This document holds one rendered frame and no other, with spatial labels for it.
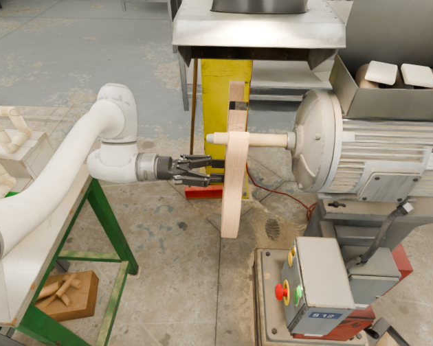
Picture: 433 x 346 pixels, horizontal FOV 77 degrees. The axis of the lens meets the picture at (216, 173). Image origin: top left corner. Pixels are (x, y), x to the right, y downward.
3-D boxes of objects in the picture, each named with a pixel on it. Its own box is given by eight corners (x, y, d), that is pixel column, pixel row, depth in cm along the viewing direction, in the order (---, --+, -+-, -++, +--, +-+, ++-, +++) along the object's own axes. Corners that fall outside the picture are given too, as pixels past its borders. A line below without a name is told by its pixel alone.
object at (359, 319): (340, 312, 128) (372, 281, 101) (348, 343, 119) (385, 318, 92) (286, 309, 128) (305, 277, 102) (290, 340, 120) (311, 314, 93)
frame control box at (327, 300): (351, 266, 86) (389, 220, 67) (375, 345, 71) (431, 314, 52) (273, 263, 87) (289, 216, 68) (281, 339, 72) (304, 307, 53)
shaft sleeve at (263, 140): (284, 150, 69) (284, 139, 70) (287, 142, 66) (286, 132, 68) (214, 147, 69) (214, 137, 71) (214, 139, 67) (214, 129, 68)
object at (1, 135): (19, 147, 89) (3, 124, 82) (14, 154, 87) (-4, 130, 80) (10, 147, 89) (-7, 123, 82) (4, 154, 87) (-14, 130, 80)
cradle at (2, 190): (20, 181, 89) (15, 174, 87) (-3, 209, 81) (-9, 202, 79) (10, 180, 89) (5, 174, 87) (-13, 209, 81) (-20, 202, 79)
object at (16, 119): (34, 132, 94) (20, 109, 88) (29, 138, 92) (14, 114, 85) (25, 132, 95) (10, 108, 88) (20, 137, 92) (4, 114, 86)
